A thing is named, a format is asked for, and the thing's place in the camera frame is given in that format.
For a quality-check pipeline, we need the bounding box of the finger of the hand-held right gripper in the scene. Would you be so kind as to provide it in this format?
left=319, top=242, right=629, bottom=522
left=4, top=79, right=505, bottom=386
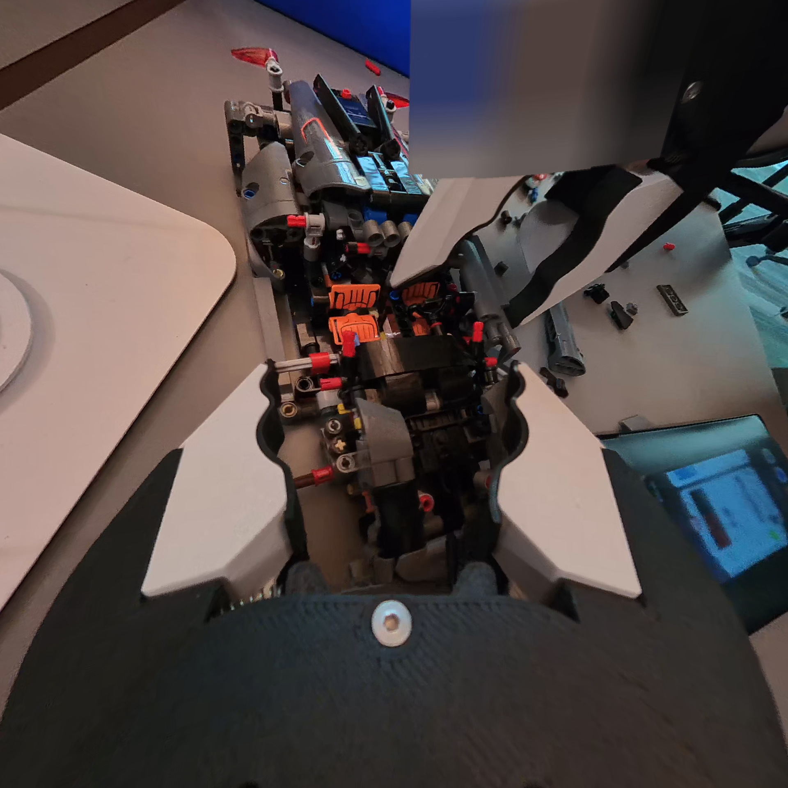
left=389, top=175, right=527, bottom=289
left=508, top=165, right=687, bottom=328

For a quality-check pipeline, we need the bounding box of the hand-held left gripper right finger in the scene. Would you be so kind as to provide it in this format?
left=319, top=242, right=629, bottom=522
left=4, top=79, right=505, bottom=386
left=486, top=362, right=644, bottom=603

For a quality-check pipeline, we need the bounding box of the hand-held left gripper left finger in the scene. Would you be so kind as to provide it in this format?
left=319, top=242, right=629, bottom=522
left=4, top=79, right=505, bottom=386
left=140, top=360, right=309, bottom=603

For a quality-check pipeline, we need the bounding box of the grey lego side panel assembly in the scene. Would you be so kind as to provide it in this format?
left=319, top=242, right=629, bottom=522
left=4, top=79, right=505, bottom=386
left=456, top=239, right=524, bottom=364

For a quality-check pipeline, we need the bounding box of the lego car model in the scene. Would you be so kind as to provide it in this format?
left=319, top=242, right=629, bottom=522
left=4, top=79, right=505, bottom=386
left=223, top=46, right=524, bottom=586

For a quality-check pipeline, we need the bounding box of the grey curved lego panel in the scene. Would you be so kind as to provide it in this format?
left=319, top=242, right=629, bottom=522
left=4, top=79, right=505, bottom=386
left=542, top=305, right=586, bottom=378

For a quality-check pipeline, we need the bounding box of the smartphone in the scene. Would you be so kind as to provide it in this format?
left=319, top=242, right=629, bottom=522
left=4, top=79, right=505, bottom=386
left=643, top=446, right=788, bottom=586

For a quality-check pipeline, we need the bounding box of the blue box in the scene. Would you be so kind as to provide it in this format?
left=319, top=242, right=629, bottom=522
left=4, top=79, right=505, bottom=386
left=255, top=0, right=412, bottom=78

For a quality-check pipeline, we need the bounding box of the clear round disc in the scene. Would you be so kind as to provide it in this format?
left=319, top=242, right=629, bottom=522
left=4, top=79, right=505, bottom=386
left=0, top=271, right=34, bottom=395

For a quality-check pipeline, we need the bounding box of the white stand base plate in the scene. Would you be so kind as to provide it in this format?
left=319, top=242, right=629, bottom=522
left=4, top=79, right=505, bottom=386
left=0, top=132, right=238, bottom=610

